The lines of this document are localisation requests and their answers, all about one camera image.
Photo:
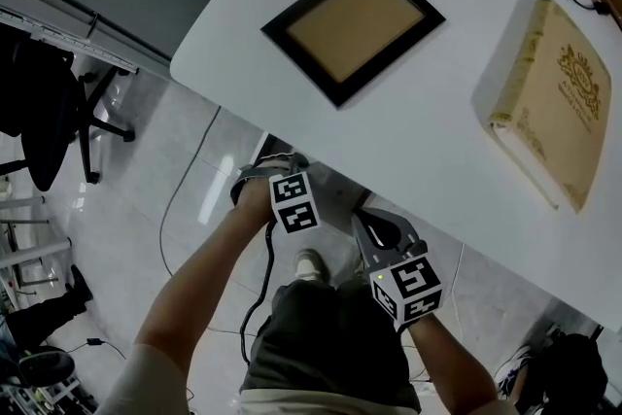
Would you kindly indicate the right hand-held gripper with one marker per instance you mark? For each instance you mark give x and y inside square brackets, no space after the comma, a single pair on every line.
[408,287]

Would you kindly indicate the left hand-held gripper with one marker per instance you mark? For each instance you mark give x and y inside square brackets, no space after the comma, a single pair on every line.
[294,204]

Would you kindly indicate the person's right forearm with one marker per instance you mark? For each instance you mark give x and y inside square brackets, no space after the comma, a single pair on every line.
[447,364]

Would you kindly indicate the person's left forearm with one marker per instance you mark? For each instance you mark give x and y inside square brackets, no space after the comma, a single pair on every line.
[204,277]

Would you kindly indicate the person's white shoe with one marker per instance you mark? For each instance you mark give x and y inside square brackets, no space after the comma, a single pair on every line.
[311,267]

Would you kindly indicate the person's dark shorts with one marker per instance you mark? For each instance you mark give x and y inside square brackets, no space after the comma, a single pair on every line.
[330,340]

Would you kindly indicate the black backpack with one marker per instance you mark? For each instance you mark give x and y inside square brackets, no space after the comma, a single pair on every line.
[573,374]

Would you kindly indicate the beige hardcover book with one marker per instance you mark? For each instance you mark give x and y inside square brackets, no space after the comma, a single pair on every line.
[559,112]

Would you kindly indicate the person's light shirt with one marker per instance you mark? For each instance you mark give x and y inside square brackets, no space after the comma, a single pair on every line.
[141,384]

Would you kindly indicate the black power adapter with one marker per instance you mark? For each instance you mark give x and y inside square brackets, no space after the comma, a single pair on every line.
[93,342]

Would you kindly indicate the black swivel office chair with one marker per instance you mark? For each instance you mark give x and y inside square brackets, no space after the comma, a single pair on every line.
[39,112]

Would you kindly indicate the black picture frame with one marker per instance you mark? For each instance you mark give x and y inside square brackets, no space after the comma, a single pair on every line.
[350,29]

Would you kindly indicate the white tube frame rack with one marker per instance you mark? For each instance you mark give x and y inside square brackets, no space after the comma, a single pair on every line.
[29,248]

